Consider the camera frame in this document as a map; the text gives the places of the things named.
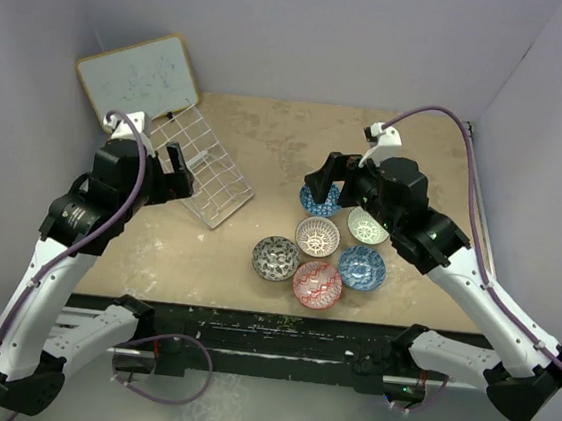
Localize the blue white floral bowl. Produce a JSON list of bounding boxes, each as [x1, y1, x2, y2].
[[338, 245, 387, 292]]

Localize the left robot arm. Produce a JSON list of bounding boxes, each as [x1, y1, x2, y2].
[[0, 139, 194, 416]]

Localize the dark blue triangle bowl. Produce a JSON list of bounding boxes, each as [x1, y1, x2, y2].
[[299, 184, 341, 218]]

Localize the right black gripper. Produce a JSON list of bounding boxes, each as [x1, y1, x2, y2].
[[301, 143, 408, 235]]

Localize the green white patterned bowl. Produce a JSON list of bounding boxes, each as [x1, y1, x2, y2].
[[347, 206, 389, 245]]

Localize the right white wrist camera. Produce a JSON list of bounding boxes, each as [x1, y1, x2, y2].
[[358, 122, 403, 168]]

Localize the grey black patterned bowl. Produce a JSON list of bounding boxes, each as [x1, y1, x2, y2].
[[251, 236, 300, 282]]

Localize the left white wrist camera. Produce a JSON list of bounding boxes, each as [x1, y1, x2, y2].
[[103, 111, 151, 140]]

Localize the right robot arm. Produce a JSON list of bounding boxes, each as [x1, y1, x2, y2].
[[304, 152, 562, 421]]

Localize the white wire dish rack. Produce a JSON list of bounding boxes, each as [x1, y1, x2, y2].
[[150, 105, 254, 229]]

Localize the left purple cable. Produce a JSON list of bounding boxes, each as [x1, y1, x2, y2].
[[0, 98, 152, 421]]

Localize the red white patterned bowl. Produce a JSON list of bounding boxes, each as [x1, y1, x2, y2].
[[292, 260, 343, 310]]

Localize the brown white patterned bowl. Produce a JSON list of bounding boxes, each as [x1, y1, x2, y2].
[[295, 216, 341, 258]]

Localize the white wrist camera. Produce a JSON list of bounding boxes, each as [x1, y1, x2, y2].
[[103, 111, 151, 140], [358, 122, 403, 168]]

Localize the whiteboard with wooden frame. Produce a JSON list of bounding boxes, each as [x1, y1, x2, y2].
[[75, 34, 199, 133]]

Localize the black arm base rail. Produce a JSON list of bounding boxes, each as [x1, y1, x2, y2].
[[48, 289, 500, 410]]

